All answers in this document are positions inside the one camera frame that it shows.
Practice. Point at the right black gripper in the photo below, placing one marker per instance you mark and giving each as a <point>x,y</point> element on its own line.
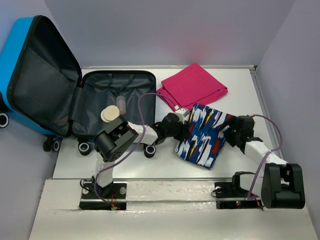
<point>233,120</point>

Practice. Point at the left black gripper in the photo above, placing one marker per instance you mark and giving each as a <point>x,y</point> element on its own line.
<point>184,134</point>

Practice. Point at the blue white patterned cloth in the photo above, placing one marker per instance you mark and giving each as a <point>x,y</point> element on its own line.
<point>205,142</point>

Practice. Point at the magenta cloth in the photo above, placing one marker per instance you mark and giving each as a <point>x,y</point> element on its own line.
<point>189,86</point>

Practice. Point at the translucent pink plastic bottle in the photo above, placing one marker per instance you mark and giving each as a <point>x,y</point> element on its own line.
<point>121,104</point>

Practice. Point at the round beige compact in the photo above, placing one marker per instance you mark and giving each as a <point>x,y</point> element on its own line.
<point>102,116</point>
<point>111,112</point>

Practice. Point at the blue hard-shell suitcase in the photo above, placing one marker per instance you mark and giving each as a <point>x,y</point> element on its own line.
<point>43,88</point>

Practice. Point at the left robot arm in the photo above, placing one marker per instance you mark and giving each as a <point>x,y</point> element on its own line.
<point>113,141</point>

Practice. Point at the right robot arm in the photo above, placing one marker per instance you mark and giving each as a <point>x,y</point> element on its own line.
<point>278,184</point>

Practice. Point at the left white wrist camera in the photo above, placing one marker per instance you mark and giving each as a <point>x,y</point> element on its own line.
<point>183,114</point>

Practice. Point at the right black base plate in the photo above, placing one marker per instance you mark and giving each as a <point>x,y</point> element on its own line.
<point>229,197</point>

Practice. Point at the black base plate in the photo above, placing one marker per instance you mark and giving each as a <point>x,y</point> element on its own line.
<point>229,197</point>
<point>111,198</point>

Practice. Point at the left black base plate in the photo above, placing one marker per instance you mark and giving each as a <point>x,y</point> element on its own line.
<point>111,198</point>

